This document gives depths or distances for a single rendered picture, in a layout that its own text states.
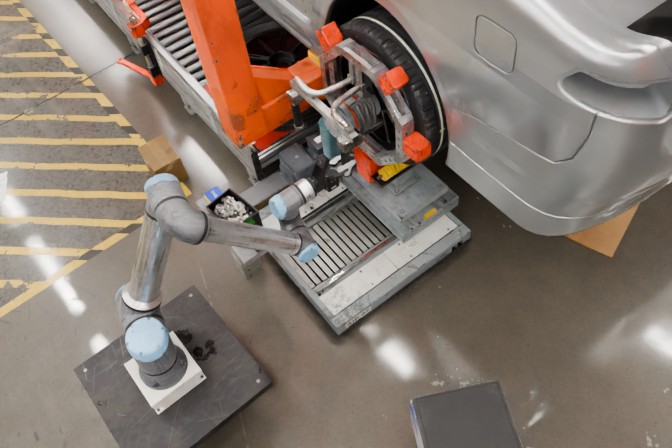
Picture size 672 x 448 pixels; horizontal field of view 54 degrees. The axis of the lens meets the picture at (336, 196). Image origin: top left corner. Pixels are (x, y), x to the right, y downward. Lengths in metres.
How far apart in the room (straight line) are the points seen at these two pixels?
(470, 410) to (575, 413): 0.59
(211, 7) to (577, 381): 2.16
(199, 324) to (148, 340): 0.43
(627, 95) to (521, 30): 0.36
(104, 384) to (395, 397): 1.22
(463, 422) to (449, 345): 0.57
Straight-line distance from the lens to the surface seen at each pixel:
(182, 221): 2.15
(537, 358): 3.10
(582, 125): 2.01
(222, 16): 2.67
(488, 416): 2.61
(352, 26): 2.67
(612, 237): 3.49
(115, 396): 2.90
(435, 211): 3.23
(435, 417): 2.60
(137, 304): 2.59
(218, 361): 2.81
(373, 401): 2.98
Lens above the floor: 2.80
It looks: 53 degrees down
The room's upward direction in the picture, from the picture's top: 8 degrees counter-clockwise
